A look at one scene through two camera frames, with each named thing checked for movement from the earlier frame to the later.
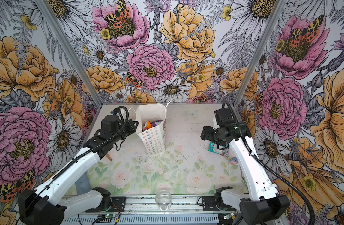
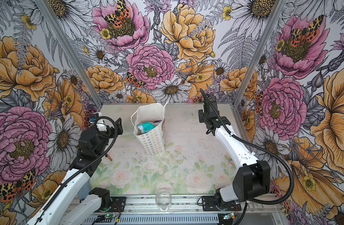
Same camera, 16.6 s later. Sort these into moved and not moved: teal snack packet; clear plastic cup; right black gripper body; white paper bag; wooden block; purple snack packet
Moved: teal snack packet; right black gripper body
Not moved: purple snack packet; wooden block; white paper bag; clear plastic cup
